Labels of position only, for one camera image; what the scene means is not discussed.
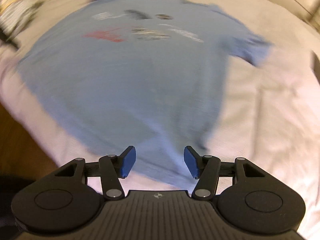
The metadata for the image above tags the blue t-shirt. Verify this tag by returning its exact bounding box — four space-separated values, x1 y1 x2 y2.
17 0 271 190

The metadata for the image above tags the white bed duvet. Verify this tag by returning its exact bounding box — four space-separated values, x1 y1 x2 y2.
1 0 319 239

